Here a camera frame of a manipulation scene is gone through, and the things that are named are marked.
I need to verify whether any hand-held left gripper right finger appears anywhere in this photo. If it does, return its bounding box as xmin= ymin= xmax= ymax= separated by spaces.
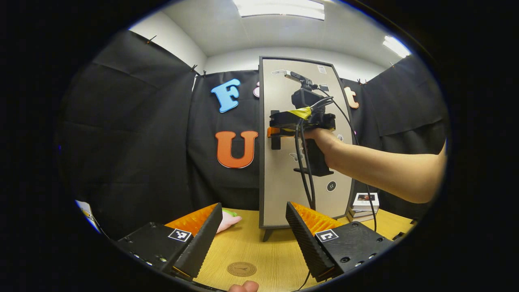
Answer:
xmin=285 ymin=202 xmax=395 ymax=283

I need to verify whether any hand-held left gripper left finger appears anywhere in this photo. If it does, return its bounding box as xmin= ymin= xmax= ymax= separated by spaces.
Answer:
xmin=116 ymin=202 xmax=224 ymax=282

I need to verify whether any round brown coaster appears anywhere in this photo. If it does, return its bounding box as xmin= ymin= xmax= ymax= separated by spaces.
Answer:
xmin=227 ymin=262 xmax=257 ymax=277

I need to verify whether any beige cabinet door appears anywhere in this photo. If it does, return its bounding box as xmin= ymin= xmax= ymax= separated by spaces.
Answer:
xmin=263 ymin=59 xmax=354 ymax=227

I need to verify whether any pink plush toy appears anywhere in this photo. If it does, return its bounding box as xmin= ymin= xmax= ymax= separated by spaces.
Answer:
xmin=216 ymin=209 xmax=242 ymax=234

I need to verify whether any white book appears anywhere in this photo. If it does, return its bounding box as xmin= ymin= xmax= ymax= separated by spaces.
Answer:
xmin=352 ymin=192 xmax=380 ymax=212

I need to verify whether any ceiling light panel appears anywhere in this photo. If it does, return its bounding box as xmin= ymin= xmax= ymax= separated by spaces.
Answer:
xmin=232 ymin=0 xmax=326 ymax=21
xmin=382 ymin=35 xmax=412 ymax=58

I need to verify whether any black backdrop cloth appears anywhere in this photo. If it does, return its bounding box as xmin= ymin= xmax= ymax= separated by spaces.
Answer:
xmin=57 ymin=29 xmax=450 ymax=240

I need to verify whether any colourful printed board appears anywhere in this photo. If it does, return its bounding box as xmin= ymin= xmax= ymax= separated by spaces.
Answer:
xmin=75 ymin=200 xmax=102 ymax=234

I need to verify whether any black door handle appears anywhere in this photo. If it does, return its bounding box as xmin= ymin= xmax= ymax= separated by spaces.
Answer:
xmin=271 ymin=109 xmax=281 ymax=150

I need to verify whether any thin black cable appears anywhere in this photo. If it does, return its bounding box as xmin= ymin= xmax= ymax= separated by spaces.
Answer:
xmin=320 ymin=88 xmax=377 ymax=233

